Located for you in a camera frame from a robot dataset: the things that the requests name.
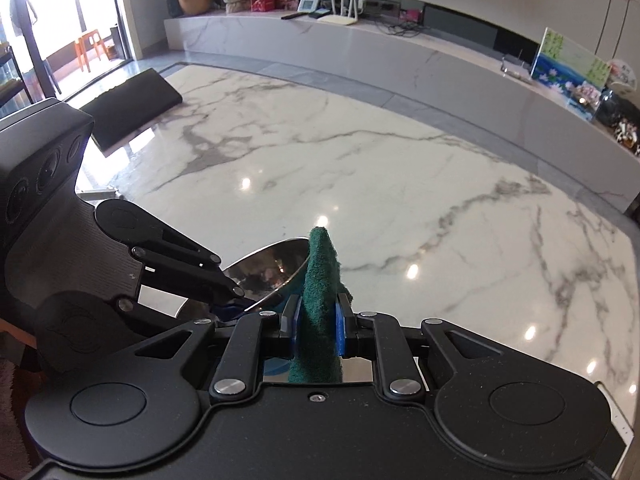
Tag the marble television console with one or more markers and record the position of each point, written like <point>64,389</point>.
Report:
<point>425,65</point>

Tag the dark glass jar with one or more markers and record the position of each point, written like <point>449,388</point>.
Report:
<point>615,110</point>

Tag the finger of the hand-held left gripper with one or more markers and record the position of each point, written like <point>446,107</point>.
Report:
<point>232,311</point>
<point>220,282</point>

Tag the grey power strip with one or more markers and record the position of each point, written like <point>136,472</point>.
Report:
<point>380,8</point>

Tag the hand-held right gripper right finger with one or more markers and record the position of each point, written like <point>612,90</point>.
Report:
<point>341,330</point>

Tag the red gift box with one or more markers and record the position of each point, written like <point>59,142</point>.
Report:
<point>263,3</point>

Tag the round paper fan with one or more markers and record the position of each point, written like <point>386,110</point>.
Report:
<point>625,75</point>

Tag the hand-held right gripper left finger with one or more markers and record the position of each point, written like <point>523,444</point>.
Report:
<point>295,325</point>

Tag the water lily painting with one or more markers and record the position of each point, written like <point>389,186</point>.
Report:
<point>565,62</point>

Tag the orange stool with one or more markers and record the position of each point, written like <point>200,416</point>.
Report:
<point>90,47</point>

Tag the black remote control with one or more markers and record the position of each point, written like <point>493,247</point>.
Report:
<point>290,16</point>

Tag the white wifi router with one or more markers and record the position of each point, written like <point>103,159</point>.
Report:
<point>340,19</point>

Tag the stainless steel bowl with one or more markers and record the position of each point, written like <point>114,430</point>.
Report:
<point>270,270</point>

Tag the pink printed box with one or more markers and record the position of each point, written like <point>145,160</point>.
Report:
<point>289,2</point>

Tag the green scouring pad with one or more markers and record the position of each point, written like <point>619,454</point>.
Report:
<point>320,300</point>

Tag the white desk clock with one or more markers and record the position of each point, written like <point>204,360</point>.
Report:
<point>307,4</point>

